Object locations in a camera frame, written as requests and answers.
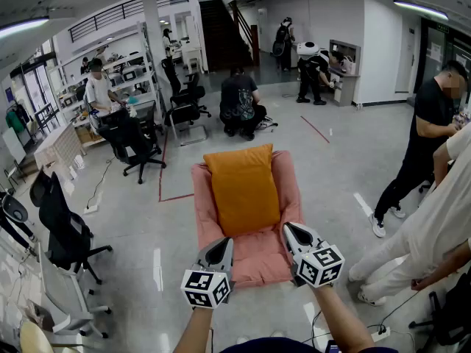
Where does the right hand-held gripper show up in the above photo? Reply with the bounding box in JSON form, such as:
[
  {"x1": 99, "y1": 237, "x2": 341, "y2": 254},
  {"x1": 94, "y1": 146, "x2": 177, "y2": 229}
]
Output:
[{"x1": 282, "y1": 222, "x2": 346, "y2": 289}]

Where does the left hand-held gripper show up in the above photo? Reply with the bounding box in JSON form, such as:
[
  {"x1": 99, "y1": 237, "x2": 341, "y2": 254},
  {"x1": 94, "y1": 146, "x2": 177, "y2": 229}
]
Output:
[{"x1": 180, "y1": 237, "x2": 236, "y2": 310}]

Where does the orange pillow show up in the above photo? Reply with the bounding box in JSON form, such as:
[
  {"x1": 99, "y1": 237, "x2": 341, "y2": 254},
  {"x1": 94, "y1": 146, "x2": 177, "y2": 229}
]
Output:
[{"x1": 202, "y1": 143, "x2": 283, "y2": 238}]

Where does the person's right forearm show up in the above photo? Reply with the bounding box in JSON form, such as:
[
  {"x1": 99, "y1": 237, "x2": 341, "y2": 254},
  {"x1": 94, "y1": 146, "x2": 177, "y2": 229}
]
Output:
[{"x1": 314, "y1": 285, "x2": 376, "y2": 353}]

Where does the person's left forearm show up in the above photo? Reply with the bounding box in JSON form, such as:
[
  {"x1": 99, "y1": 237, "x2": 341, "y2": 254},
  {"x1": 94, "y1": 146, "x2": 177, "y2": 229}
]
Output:
[{"x1": 169, "y1": 305, "x2": 214, "y2": 353}]

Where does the pink cushioned seat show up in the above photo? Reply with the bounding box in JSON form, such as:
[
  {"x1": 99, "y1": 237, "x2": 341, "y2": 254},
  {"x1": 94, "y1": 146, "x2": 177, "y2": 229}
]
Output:
[{"x1": 190, "y1": 149, "x2": 307, "y2": 289}]

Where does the person's dark shirt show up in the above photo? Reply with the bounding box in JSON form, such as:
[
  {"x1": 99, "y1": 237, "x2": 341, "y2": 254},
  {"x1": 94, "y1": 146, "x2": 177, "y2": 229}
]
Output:
[{"x1": 220, "y1": 336, "x2": 400, "y2": 353}]

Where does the black cantilever chair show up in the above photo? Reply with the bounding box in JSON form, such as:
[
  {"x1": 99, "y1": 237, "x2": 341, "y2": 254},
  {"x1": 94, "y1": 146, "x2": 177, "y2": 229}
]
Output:
[{"x1": 163, "y1": 101, "x2": 209, "y2": 147}]

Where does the black mesh office chair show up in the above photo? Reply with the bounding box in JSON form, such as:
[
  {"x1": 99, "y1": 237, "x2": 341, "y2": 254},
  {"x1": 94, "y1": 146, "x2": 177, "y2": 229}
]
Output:
[{"x1": 29, "y1": 167, "x2": 113, "y2": 285}]

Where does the dark desk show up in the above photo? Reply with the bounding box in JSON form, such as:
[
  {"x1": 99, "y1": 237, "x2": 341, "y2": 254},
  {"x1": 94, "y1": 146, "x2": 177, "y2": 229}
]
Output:
[{"x1": 91, "y1": 99, "x2": 157, "y2": 146}]

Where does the white grey office chair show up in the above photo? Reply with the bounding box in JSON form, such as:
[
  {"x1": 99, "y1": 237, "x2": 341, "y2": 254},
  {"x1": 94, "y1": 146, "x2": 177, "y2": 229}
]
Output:
[{"x1": 36, "y1": 244, "x2": 112, "y2": 340}]

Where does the white handbag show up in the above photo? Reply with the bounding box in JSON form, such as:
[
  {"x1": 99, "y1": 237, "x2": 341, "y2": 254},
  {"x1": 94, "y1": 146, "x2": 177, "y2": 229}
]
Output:
[{"x1": 341, "y1": 55, "x2": 357, "y2": 76}]

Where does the black high-back office chair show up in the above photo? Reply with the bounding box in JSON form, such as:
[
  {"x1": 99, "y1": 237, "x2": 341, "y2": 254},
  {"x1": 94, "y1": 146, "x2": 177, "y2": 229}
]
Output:
[{"x1": 160, "y1": 59, "x2": 213, "y2": 119}]

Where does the beige lattice cabinet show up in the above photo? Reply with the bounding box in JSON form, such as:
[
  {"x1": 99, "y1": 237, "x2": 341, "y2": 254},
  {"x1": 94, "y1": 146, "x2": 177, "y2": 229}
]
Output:
[{"x1": 33, "y1": 122, "x2": 86, "y2": 179}]

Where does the cream chair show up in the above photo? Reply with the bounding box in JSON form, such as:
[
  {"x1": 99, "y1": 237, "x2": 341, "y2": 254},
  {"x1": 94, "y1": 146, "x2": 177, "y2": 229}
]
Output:
[{"x1": 18, "y1": 321, "x2": 56, "y2": 353}]

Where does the small white table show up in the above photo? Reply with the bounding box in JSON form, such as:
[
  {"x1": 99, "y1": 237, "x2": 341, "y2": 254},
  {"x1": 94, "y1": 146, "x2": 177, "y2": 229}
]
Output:
[{"x1": 182, "y1": 37, "x2": 203, "y2": 74}]

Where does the white cluttered table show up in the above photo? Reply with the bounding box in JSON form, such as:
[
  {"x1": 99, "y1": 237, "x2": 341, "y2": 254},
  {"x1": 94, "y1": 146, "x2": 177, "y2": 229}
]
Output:
[{"x1": 0, "y1": 229, "x2": 49, "y2": 353}]

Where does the white shelf rack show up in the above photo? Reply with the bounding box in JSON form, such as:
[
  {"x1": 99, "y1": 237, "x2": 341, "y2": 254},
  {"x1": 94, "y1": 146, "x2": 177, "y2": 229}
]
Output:
[{"x1": 54, "y1": 22, "x2": 160, "y2": 124}]

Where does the dark staircase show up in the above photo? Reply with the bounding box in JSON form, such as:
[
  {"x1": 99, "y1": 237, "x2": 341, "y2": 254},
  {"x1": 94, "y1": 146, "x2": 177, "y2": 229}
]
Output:
[{"x1": 198, "y1": 0, "x2": 261, "y2": 74}]

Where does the white board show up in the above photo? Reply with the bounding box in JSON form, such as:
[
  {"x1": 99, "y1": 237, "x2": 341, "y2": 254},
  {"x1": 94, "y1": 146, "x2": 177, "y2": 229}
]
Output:
[{"x1": 1, "y1": 126, "x2": 27, "y2": 165}]

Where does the clothes rack with green garment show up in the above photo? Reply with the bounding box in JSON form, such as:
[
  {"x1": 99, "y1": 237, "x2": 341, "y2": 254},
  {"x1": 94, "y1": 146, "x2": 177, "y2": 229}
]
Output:
[{"x1": 5, "y1": 99, "x2": 35, "y2": 135}]

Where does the long ceiling light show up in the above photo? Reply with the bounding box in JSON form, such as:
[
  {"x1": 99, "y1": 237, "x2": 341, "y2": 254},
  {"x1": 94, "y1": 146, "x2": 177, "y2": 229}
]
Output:
[
  {"x1": 0, "y1": 16, "x2": 50, "y2": 38},
  {"x1": 393, "y1": 0, "x2": 449, "y2": 21}
]

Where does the black mezzanine railing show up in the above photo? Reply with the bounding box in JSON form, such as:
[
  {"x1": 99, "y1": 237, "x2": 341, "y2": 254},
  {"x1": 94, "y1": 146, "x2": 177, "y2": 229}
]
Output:
[{"x1": 68, "y1": 0, "x2": 191, "y2": 43}]

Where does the thin black cable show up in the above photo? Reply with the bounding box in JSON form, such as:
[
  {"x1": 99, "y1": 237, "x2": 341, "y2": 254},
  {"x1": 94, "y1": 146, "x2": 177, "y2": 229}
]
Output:
[{"x1": 311, "y1": 309, "x2": 325, "y2": 345}]

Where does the bundle of black cables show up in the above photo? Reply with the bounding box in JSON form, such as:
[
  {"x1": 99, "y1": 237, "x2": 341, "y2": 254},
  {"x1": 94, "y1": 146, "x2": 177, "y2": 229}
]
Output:
[{"x1": 256, "y1": 115, "x2": 279, "y2": 130}]

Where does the black floor cable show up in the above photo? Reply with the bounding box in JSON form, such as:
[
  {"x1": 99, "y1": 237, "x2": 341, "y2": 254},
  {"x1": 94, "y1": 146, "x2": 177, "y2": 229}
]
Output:
[{"x1": 86, "y1": 156, "x2": 116, "y2": 211}]

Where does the grey wall cabinet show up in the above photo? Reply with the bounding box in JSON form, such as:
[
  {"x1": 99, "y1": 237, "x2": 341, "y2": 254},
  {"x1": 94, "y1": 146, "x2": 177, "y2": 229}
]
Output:
[{"x1": 328, "y1": 39, "x2": 361, "y2": 107}]

